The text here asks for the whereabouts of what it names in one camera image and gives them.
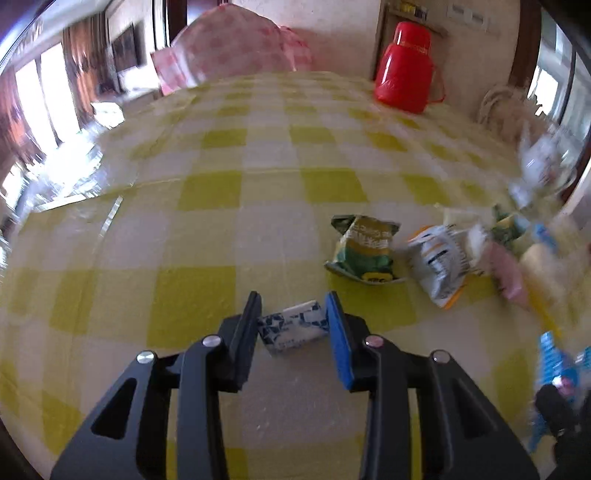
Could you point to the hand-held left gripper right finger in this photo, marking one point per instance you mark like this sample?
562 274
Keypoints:
339 341

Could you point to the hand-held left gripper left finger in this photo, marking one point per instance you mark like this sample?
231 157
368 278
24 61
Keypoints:
247 332

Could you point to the small blue white snack packet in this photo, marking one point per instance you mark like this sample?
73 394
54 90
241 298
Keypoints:
295 325

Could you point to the blue round cake packet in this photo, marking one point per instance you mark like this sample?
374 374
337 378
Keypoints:
551 355

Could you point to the yellow roll cake packet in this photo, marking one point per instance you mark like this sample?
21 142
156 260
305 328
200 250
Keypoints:
540 272

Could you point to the pink patterned snack packet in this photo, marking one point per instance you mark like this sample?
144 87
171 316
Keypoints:
508 277

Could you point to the pale green snack packet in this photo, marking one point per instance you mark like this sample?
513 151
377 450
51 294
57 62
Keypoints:
508 226

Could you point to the white floral teapot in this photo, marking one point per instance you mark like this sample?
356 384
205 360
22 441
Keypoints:
540 161

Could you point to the white television cabinet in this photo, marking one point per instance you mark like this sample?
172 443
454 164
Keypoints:
108 113

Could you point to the red thermos jug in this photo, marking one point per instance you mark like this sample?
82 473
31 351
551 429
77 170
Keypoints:
401 69

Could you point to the white ornate chair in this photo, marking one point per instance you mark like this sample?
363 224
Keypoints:
498 106

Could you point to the pink checkered chair cover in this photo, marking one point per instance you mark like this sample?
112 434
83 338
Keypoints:
298 50
226 46

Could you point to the flat screen television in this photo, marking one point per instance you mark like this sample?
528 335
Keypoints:
124 48

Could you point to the brown patterned curtain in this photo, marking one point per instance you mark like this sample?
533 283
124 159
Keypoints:
81 69

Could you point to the wooden corner shelf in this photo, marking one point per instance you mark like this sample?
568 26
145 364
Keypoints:
415 22

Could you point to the yellow jar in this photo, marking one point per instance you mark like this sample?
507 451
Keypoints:
407 7

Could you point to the glass paned door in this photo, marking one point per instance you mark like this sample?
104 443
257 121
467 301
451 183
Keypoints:
554 69

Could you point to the white wall switch panel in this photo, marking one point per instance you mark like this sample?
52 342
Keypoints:
466 14

